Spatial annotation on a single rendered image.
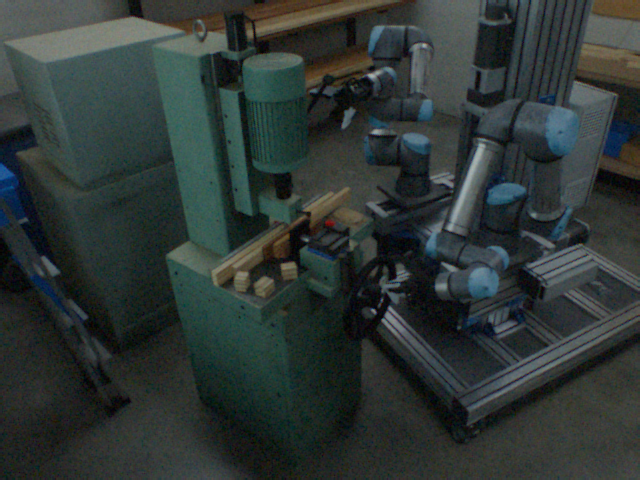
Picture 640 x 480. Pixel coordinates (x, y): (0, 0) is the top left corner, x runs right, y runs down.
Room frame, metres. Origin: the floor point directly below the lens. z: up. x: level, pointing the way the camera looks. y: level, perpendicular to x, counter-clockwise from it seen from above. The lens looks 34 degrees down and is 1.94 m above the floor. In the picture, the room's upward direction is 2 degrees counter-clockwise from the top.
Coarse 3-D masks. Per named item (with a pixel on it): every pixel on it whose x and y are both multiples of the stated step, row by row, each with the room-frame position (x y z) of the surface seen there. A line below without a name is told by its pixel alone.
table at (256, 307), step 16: (368, 224) 1.63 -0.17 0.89; (352, 240) 1.55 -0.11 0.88; (288, 256) 1.45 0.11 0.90; (256, 272) 1.37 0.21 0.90; (272, 272) 1.36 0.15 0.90; (304, 272) 1.36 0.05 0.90; (224, 288) 1.29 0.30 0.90; (288, 288) 1.29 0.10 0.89; (304, 288) 1.35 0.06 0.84; (320, 288) 1.32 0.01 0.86; (336, 288) 1.32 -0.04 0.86; (240, 304) 1.25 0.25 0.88; (256, 304) 1.21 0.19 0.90; (272, 304) 1.23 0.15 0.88; (256, 320) 1.21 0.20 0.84
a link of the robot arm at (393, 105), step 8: (376, 104) 1.78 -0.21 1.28; (384, 104) 1.78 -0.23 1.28; (392, 104) 1.78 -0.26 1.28; (400, 104) 1.78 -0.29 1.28; (368, 112) 1.81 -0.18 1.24; (376, 112) 1.78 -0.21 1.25; (384, 112) 1.77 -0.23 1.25; (392, 112) 1.77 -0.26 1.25; (376, 120) 1.78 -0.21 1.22; (384, 120) 1.78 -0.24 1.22; (392, 120) 1.78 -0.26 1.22
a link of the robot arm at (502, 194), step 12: (492, 192) 1.58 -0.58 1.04; (504, 192) 1.56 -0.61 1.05; (516, 192) 1.55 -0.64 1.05; (492, 204) 1.55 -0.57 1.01; (504, 204) 1.52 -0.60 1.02; (516, 204) 1.51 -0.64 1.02; (492, 216) 1.55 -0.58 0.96; (504, 216) 1.52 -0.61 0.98; (516, 216) 1.49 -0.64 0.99; (492, 228) 1.54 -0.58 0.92; (504, 228) 1.52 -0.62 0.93; (516, 228) 1.53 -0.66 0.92
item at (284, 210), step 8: (264, 192) 1.58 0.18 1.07; (272, 192) 1.57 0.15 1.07; (264, 200) 1.55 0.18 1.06; (272, 200) 1.53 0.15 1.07; (280, 200) 1.52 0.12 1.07; (288, 200) 1.52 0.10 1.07; (296, 200) 1.52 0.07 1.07; (264, 208) 1.55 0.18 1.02; (272, 208) 1.53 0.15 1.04; (280, 208) 1.51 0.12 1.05; (288, 208) 1.48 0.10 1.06; (296, 208) 1.51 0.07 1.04; (272, 216) 1.53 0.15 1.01; (280, 216) 1.51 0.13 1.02; (288, 216) 1.49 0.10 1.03; (296, 216) 1.51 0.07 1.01
